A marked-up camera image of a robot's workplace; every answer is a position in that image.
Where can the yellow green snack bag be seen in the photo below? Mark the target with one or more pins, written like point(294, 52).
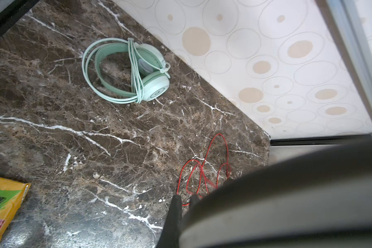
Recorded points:
point(12, 194)

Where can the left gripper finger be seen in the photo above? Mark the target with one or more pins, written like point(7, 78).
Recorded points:
point(171, 230)

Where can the white black red headphones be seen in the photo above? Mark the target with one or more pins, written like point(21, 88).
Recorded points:
point(319, 200)

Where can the horizontal aluminium frame bar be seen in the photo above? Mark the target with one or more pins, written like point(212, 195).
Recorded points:
point(343, 23)

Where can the mint green headphones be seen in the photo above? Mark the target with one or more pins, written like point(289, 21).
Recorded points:
point(124, 71)

